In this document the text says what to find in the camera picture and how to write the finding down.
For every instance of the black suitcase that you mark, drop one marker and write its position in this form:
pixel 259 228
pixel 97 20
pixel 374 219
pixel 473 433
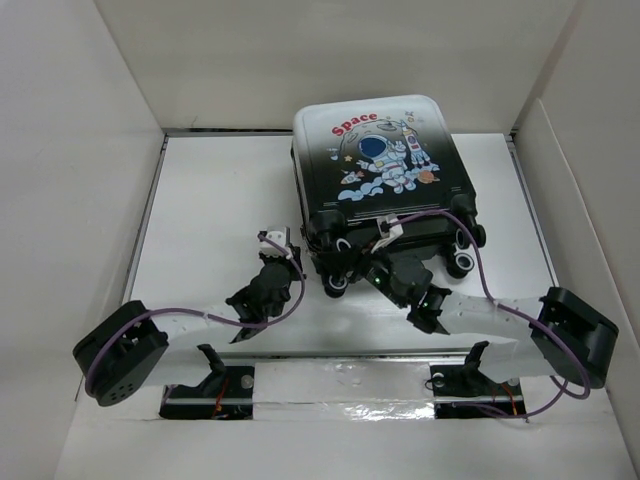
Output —
pixel 357 160

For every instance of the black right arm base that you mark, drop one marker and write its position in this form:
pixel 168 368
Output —
pixel 461 391

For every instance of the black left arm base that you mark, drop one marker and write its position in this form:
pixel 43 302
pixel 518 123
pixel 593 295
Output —
pixel 225 394

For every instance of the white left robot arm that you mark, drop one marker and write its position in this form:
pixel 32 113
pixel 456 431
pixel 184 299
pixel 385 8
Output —
pixel 119 354

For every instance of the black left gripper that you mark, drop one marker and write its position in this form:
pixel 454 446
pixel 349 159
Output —
pixel 263 259

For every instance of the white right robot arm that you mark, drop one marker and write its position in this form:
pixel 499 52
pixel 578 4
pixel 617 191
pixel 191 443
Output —
pixel 555 334

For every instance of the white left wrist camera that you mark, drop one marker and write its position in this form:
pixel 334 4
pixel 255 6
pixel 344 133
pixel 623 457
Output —
pixel 275 242

